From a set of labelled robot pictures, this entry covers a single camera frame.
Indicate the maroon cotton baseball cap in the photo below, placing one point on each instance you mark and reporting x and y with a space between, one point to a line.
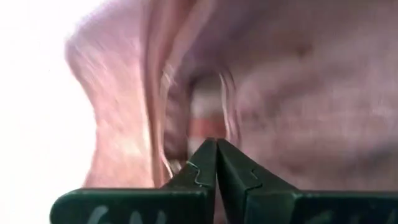
311 93

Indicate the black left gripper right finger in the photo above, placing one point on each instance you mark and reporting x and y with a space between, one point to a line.
280 205

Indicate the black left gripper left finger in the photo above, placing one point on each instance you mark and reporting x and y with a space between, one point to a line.
140 205

